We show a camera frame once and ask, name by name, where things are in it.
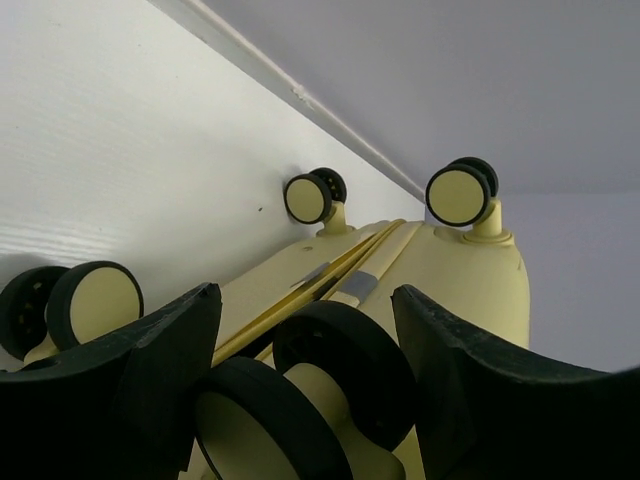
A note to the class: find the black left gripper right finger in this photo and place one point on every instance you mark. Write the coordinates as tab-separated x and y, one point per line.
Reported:
488	409

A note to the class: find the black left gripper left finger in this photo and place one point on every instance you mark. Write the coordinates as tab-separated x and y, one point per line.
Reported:
116	407

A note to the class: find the yellow hard-shell suitcase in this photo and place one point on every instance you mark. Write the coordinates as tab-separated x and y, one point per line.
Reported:
307	378

